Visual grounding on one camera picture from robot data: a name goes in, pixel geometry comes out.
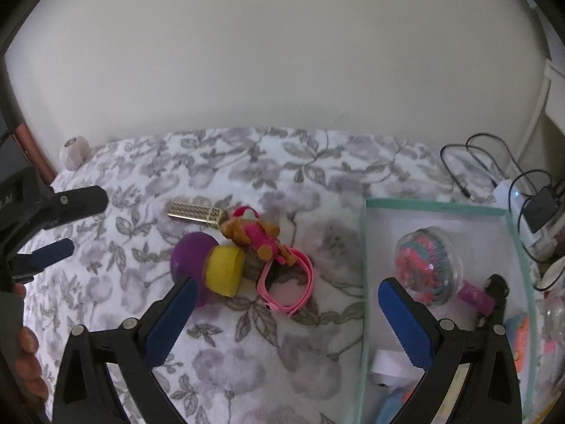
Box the orange plastic toy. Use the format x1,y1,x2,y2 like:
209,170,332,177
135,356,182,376
505,313,530,374

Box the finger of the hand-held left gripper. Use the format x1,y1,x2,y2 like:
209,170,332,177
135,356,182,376
42,185,109,230
9,237,75,283

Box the light blue toy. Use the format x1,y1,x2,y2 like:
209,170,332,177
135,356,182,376
375,386,420,424

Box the white wooden shelf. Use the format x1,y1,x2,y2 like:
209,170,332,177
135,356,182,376
516,59,565,177

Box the round clear hairbrush pink handle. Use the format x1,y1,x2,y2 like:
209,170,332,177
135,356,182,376
394,226,495,316

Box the glass box with green edges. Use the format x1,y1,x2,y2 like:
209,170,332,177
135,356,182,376
353,197,546,424

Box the person's left hand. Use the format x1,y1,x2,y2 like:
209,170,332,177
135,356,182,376
12,282,50,402

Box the pink wristwatch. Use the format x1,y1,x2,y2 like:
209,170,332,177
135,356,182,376
256,249,315,316

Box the white power strip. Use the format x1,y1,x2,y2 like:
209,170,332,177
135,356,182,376
492,179,565,248

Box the brown wooden bed frame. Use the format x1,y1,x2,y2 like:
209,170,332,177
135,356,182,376
13,121,56,182

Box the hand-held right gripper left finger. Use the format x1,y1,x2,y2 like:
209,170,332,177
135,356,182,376
50,276,199,424

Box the white toy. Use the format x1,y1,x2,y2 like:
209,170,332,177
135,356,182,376
370,349,420,387

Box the black charger adapter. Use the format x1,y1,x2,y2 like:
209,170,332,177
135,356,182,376
525,184,563,233

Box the grey floral bedsheet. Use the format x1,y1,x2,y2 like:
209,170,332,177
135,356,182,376
22,126,548,424

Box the white cup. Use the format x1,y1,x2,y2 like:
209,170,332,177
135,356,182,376
541,258,565,292

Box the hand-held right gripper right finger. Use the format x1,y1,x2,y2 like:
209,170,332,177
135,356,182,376
377,276,524,424

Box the brown and pink toy figure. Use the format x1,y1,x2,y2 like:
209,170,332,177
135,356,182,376
219,205,297,268

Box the gold comb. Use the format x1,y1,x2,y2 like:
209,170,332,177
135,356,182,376
167,202,228,230

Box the purple and yellow plastic egg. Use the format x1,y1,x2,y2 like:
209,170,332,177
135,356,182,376
171,232,245,307

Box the black toy car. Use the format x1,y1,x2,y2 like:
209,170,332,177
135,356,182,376
476,274,509,330

